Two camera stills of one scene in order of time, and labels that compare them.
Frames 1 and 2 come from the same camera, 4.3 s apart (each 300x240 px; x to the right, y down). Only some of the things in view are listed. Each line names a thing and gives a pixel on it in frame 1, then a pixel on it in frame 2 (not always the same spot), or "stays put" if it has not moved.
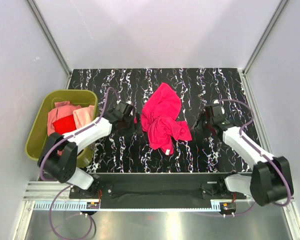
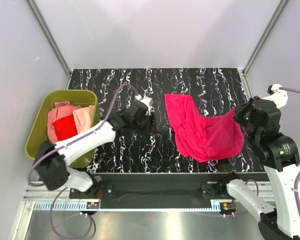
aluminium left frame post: (51, 41) stays put
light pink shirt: (83, 115) stays put
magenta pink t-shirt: (160, 121) → (203, 138)
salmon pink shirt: (63, 109) stays put
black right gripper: (202, 117) → (239, 108)
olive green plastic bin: (39, 133) stays put
